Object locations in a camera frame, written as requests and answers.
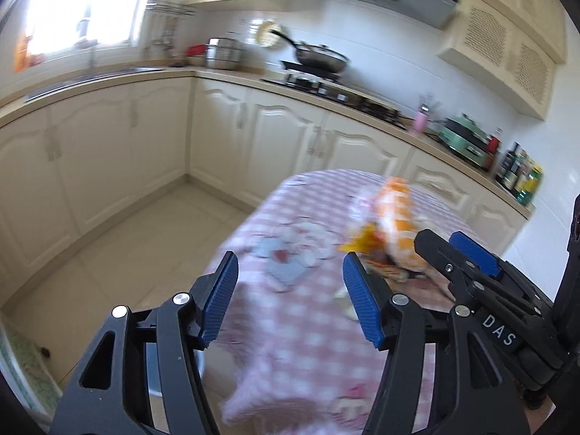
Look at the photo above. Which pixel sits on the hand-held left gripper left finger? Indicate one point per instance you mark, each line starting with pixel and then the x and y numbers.
pixel 220 297

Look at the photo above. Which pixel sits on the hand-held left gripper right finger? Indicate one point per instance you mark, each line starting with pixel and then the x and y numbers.
pixel 362 301

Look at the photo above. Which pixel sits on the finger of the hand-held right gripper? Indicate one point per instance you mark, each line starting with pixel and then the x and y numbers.
pixel 475 253
pixel 435 251

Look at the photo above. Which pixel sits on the orange white snack bag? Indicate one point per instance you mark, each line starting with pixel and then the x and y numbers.
pixel 398 222

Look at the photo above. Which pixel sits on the yellow crumpled wrapper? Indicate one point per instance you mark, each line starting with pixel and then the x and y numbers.
pixel 360 241

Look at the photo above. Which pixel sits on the pink checked tablecloth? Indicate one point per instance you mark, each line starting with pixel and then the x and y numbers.
pixel 290 330

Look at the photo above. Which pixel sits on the crumpled white wrapper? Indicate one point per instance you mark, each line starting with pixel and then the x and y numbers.
pixel 294 244

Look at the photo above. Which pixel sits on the green yellow labelled bottle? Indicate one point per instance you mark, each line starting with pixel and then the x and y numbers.
pixel 531 182

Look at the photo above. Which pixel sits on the dark sauce bottle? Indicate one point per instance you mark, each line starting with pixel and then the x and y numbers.
pixel 507 165

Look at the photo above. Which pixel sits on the green electric cooker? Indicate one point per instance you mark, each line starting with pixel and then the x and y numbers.
pixel 464 139

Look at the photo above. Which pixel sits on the pink utensil holder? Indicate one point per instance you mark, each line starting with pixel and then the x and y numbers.
pixel 420 122

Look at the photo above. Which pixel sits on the cream kitchen base cabinets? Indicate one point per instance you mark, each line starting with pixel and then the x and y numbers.
pixel 113 145

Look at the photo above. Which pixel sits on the black gas stove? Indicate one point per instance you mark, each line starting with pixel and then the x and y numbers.
pixel 335 93

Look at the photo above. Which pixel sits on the green patterned threshold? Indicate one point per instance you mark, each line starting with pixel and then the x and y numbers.
pixel 20 362

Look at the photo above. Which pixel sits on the beige kitchen countertop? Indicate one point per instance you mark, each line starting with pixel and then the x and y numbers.
pixel 226 75

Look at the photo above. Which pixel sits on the black wok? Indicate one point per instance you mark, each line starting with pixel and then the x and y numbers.
pixel 321 58

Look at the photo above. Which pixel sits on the stainless steel pot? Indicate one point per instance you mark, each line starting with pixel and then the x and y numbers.
pixel 224 53

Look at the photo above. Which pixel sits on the red container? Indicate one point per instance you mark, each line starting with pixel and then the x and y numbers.
pixel 195 50

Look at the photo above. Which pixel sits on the steel kitchen sink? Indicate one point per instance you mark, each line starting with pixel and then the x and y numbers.
pixel 90 78

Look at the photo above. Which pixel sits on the pale yellow colander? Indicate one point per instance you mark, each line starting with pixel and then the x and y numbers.
pixel 266 34

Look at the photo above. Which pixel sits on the chrome faucet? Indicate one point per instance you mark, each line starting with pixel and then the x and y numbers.
pixel 93 56

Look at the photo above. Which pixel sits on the hanging steel utensils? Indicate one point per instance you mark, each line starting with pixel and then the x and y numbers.
pixel 170 9

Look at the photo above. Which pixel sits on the orange bottle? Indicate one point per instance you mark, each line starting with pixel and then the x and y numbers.
pixel 22 52

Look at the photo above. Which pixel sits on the kitchen window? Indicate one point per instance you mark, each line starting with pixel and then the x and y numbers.
pixel 77 4

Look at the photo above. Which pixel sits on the cream lattice wall cabinet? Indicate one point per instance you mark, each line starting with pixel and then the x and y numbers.
pixel 507 40

